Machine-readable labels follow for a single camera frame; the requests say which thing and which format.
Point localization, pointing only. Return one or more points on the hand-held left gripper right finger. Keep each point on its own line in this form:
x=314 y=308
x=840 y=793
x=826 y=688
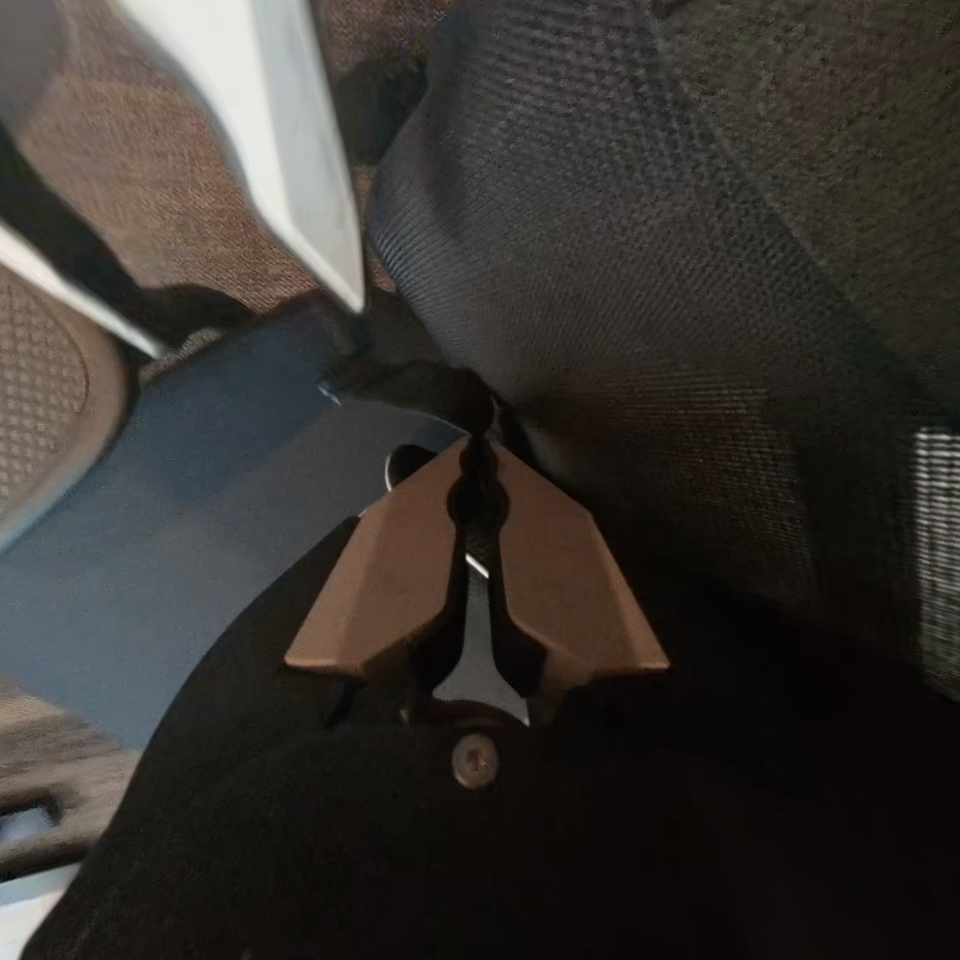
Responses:
x=577 y=592

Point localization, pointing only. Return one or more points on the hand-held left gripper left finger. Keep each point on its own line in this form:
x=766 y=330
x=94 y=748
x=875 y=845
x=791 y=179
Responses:
x=375 y=592

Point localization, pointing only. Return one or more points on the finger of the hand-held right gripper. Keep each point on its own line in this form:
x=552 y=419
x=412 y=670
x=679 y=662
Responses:
x=285 y=135
x=67 y=292

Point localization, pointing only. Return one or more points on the black office chair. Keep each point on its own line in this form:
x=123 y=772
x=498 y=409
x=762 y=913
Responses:
x=675 y=262

